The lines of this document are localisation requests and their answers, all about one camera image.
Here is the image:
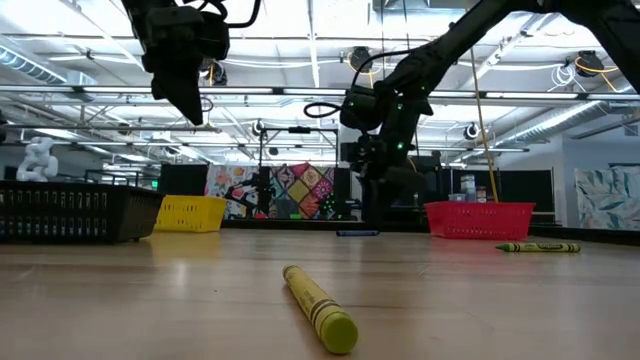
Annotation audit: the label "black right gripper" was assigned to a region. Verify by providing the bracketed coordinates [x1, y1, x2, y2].
[340, 138, 427, 228]

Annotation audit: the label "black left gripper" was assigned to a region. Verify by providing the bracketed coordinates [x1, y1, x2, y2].
[141, 4, 231, 127]

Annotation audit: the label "green crayon with yellow wrapper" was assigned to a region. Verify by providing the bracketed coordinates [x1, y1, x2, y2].
[495, 242, 582, 254]

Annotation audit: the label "long ceiling light bar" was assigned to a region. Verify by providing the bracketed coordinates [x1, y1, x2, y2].
[0, 85, 640, 101]

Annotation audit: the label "colourful patchwork quilt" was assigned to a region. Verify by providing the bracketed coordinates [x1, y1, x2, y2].
[269, 163, 336, 221]

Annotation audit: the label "floral patterned cloth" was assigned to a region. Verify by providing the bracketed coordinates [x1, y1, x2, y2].
[204, 165, 261, 220]

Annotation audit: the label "stacked storage boxes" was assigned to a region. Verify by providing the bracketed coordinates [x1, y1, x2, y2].
[458, 174, 487, 204]

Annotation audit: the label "red plastic basket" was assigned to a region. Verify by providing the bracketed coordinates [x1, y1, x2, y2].
[424, 201, 536, 242]

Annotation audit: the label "yellow plastic basket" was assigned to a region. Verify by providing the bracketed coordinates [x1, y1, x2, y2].
[152, 195, 228, 234]

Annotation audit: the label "black plastic basket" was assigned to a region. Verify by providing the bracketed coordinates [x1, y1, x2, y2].
[0, 180, 166, 245]

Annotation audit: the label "leaf patterned cloth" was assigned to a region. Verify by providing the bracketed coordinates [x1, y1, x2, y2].
[574, 166, 640, 232]

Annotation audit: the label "black ceiling cable reel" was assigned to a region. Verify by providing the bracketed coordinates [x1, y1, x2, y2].
[348, 46, 375, 77]
[199, 54, 229, 88]
[573, 49, 607, 80]

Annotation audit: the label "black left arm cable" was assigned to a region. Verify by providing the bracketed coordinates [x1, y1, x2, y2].
[197, 0, 263, 30]

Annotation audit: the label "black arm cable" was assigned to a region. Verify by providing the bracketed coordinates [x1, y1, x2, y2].
[302, 48, 417, 120]
[197, 0, 263, 30]

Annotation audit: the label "black background station frame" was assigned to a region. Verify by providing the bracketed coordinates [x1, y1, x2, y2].
[257, 126, 340, 221]

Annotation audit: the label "yellow hanging cable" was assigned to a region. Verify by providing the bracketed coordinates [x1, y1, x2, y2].
[468, 47, 500, 204]

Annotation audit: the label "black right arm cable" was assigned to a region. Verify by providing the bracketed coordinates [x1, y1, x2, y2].
[302, 48, 417, 120]

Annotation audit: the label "silver ceiling air duct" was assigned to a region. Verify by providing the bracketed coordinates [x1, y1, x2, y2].
[492, 99, 606, 147]
[0, 43, 69, 85]

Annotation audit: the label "thin black hanging cable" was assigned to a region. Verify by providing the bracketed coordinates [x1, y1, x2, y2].
[379, 0, 390, 81]

